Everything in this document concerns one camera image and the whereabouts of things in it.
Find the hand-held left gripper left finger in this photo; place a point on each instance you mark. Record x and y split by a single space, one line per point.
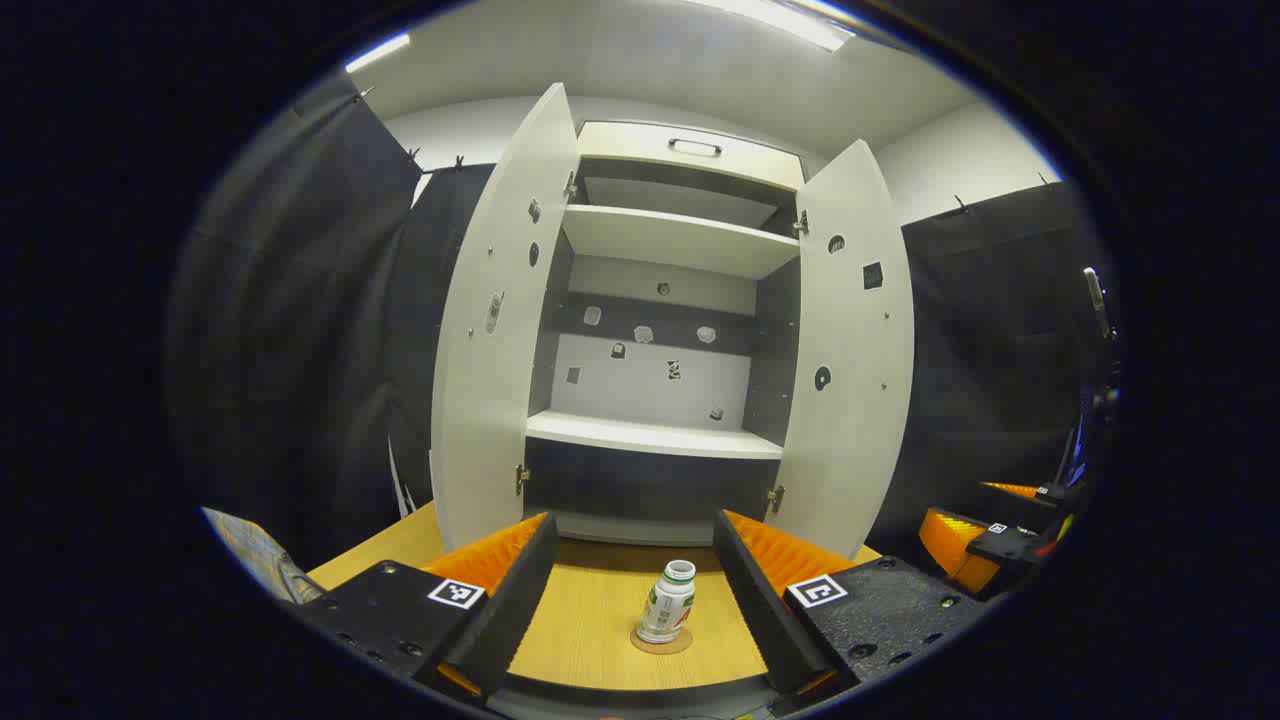
510 620

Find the black backdrop cloth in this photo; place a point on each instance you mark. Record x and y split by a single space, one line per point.
300 350

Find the white cabinet door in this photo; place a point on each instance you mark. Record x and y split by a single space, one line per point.
850 450
490 400

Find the ceiling light strip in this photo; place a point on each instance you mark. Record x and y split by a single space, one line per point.
780 20

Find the printed blue paper bag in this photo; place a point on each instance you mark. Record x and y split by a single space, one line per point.
260 555

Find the round cork coaster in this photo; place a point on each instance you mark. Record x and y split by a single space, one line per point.
660 650

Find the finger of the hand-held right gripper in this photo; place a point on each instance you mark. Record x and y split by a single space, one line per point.
1030 492
955 550

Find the white and grey cabinet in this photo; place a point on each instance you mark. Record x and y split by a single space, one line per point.
650 235

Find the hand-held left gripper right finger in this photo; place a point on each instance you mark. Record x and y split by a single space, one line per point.
760 610

